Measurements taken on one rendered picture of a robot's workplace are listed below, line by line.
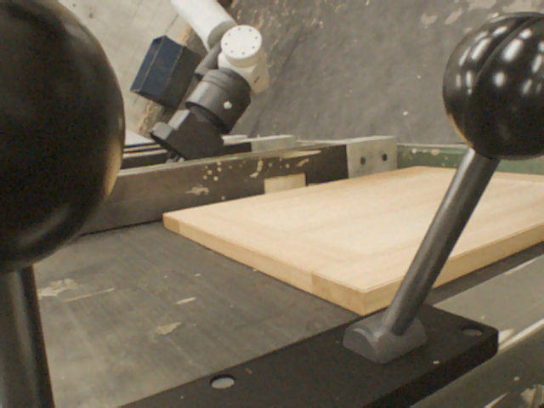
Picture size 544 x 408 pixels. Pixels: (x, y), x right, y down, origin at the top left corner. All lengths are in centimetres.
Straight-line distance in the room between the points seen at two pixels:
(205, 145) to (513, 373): 63
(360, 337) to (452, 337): 4
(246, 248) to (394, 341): 28
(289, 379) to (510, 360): 9
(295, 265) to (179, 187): 35
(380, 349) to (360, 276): 18
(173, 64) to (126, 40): 109
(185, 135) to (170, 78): 413
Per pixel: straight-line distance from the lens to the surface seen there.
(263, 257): 42
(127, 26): 588
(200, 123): 77
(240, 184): 74
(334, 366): 18
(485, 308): 25
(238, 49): 79
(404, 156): 94
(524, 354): 23
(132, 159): 101
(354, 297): 33
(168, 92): 489
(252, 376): 17
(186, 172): 70
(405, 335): 18
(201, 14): 89
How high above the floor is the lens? 155
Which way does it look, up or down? 33 degrees down
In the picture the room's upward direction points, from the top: 65 degrees counter-clockwise
